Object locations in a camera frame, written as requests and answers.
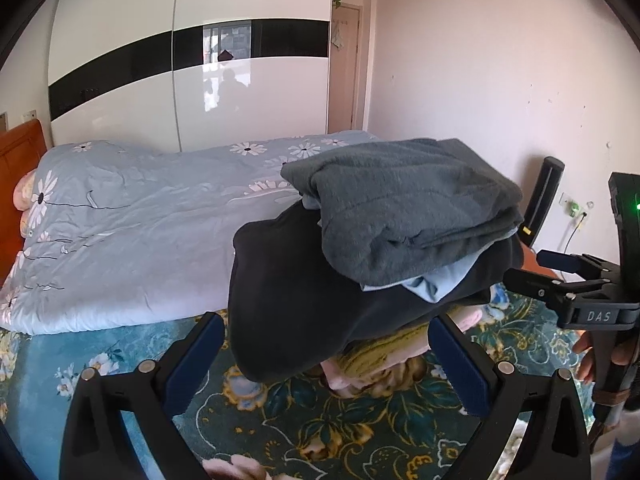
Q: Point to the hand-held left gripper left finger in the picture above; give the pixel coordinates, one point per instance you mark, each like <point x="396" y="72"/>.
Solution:
<point x="195" y="360"/>

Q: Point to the grey fleece garment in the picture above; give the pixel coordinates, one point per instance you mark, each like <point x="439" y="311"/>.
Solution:
<point x="400" y="200"/>

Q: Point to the light blue daisy quilt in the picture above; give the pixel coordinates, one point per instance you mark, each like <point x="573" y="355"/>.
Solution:
<point x="150" y="220"/>

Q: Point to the wall switch plate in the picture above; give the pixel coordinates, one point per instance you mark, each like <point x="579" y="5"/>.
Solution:
<point x="30" y="116"/>

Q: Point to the light blue garment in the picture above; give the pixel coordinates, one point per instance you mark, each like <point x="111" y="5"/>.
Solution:
<point x="435" y="282"/>

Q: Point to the black upright device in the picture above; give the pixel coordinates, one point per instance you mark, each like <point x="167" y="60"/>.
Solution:
<point x="545" y="195"/>

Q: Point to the pink garment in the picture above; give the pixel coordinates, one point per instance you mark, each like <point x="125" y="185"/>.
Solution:
<point x="340" y="385"/>

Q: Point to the person's right hand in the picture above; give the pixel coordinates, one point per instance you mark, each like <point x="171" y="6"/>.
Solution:
<point x="586" y="365"/>

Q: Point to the wall socket with plug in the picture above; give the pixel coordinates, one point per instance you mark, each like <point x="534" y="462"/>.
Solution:
<point x="575" y="206"/>

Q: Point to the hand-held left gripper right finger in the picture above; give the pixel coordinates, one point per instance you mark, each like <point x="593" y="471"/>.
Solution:
<point x="460" y="370"/>

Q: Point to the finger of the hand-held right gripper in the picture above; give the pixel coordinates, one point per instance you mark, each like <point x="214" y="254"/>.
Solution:
<point x="555" y="260"/>
<point x="530" y="284"/>

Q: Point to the white wardrobe with black stripe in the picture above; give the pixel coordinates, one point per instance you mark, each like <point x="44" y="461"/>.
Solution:
<point x="125" y="110"/>

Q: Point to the pink room door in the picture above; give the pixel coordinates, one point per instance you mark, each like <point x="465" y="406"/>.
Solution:
<point x="345" y="85"/>

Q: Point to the dark navy garment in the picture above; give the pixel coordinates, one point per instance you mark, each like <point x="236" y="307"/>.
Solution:
<point x="300" y="300"/>

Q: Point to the orange wooden footboard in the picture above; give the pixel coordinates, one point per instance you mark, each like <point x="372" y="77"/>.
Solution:
<point x="532" y="260"/>

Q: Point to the orange wooden headboard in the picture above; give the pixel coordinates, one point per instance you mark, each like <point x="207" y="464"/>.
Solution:
<point x="15" y="160"/>

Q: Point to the small cloth hanging on door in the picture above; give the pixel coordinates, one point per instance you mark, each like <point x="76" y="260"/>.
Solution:
<point x="338" y="37"/>

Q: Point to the olive knit garment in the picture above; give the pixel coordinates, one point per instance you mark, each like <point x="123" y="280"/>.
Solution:
<point x="380" y="355"/>

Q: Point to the pink fuzzy cloth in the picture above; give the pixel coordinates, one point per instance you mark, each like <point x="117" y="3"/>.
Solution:
<point x="240" y="467"/>

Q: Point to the person's blue pants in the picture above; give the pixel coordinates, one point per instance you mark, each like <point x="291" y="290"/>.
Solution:
<point x="622" y="460"/>

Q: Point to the white cloth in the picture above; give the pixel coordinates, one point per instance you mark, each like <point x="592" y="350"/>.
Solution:
<point x="515" y="442"/>

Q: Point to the pink pillow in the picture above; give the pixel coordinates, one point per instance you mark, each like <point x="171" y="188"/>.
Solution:
<point x="24" y="190"/>

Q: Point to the green floral bedsheet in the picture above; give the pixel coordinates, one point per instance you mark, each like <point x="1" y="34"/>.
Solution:
<point x="280" y="425"/>

